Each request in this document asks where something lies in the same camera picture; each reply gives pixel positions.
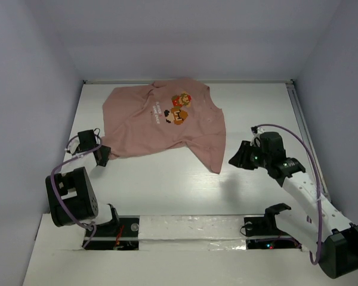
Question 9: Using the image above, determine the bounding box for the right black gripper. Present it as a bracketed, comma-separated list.
[227, 140, 270, 170]

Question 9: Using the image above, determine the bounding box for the pink pixel-print t-shirt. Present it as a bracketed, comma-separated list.
[102, 78, 226, 173]

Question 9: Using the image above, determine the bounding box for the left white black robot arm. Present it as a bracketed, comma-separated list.
[45, 128, 120, 235]

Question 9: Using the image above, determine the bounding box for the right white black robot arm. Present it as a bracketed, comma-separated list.
[229, 125, 358, 279]

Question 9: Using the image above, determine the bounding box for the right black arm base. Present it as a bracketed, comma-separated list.
[239, 216, 302, 250]

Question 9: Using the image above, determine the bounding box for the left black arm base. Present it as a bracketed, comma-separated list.
[82, 216, 140, 251]

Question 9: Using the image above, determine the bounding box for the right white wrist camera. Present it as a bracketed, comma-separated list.
[250, 126, 265, 147]

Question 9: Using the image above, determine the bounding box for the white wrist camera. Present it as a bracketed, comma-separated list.
[250, 126, 265, 147]
[65, 140, 79, 155]

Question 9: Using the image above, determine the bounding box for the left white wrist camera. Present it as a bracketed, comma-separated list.
[65, 140, 79, 155]

